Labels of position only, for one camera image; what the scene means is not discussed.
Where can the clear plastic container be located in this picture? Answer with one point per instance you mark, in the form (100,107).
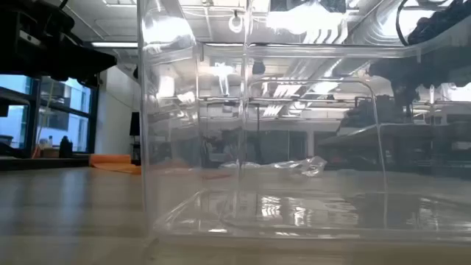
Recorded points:
(191,110)

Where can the clear plastic bag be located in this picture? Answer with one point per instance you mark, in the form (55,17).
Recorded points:
(305,165)

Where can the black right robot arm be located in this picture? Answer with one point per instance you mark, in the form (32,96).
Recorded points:
(438,22)

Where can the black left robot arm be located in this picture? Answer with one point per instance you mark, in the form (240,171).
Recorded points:
(37,22)

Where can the black ceiling spotlight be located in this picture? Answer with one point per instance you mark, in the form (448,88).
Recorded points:
(258,67)

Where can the black loudspeaker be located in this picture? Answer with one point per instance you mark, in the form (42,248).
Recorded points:
(134,123)

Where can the long ceiling light strip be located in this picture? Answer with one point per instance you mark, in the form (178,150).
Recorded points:
(114,44)

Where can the dark-framed glass window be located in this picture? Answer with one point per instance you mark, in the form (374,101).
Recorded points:
(73,110)

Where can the black bottle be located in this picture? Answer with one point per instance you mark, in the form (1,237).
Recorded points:
(65,147)

